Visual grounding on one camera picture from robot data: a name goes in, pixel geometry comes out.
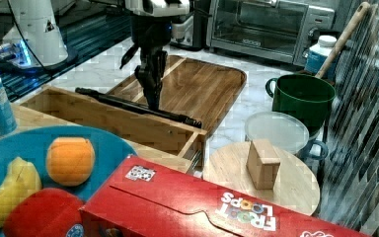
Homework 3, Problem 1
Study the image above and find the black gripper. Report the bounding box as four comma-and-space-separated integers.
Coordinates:
120, 15, 172, 111

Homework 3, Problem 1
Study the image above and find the black drawer handle bar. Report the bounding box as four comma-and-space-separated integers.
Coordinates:
75, 87, 202, 128

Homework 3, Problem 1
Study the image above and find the light wooden drawer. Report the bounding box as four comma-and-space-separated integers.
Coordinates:
21, 86, 206, 174

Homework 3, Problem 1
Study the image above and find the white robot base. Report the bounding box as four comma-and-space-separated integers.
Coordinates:
0, 0, 76, 70

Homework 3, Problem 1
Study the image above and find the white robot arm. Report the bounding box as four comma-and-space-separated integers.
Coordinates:
90, 0, 190, 111

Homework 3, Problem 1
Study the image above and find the dark wooden cutting board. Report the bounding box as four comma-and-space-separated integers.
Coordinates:
106, 54, 248, 136

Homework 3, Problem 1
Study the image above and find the blue plate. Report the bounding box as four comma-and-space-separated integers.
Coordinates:
0, 125, 138, 237

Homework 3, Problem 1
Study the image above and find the orange toy fruit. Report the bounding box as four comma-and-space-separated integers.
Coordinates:
45, 137, 96, 187

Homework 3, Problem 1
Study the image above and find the wooden cabinet top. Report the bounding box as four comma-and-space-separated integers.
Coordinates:
0, 105, 190, 180

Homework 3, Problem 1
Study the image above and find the red Froot Loops box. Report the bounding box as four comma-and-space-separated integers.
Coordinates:
81, 156, 369, 237

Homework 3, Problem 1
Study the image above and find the stainless toaster oven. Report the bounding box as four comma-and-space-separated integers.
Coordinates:
206, 0, 336, 66

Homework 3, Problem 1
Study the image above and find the small wooden block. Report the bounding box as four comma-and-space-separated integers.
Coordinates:
246, 139, 280, 190

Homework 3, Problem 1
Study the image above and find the yellow toy banana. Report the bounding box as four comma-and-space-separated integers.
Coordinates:
0, 157, 42, 228

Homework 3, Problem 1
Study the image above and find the green pot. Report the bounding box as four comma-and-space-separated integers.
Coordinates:
265, 74, 336, 136

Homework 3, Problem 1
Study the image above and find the red toy apple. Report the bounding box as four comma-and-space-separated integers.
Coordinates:
3, 188, 85, 237

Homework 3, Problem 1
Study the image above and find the white lidded plastic jar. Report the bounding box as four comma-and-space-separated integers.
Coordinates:
304, 36, 337, 74

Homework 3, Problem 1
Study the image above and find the round light wooden board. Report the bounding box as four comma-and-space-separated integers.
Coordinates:
203, 141, 320, 215

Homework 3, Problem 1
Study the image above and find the wooden spoon handle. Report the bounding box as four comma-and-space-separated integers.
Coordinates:
315, 1, 371, 79

